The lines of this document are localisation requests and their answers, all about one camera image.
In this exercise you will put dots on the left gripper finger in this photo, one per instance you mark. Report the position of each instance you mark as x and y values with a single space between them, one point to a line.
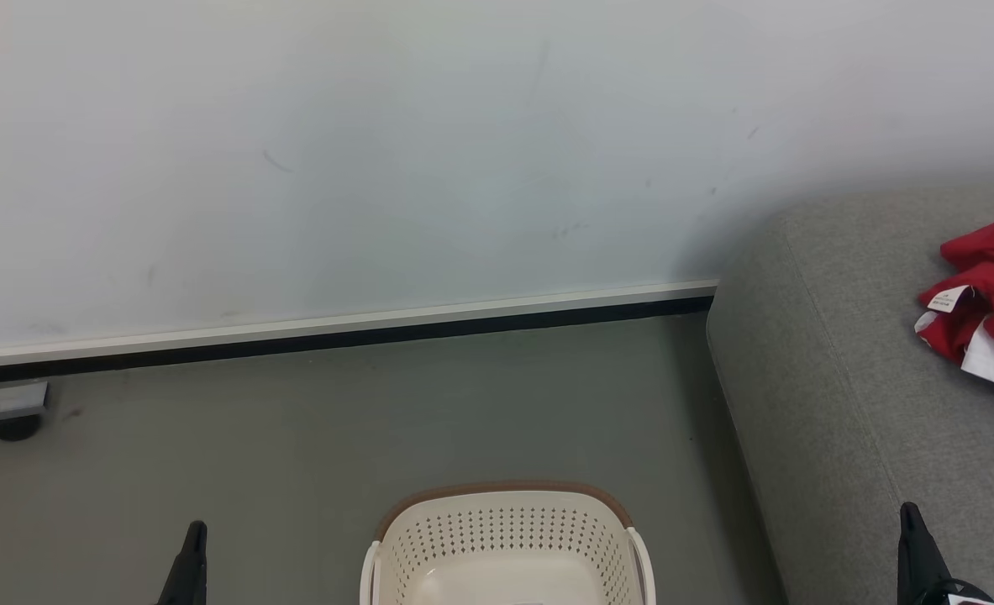
187 571

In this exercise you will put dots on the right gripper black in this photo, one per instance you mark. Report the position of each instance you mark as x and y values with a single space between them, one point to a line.
963 595

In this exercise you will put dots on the red white striped garment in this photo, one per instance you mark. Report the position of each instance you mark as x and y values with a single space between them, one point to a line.
984 344

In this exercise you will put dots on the cream perforated laundry basket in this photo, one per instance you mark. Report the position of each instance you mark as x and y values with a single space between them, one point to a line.
509 538

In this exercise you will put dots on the grey fabric sofa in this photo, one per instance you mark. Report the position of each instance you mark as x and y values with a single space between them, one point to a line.
833 420

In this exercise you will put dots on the black caster wheel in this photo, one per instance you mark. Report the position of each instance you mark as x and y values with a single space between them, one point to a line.
13 428

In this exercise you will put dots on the white black wall baseboard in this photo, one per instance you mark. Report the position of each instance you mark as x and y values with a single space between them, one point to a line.
337 332

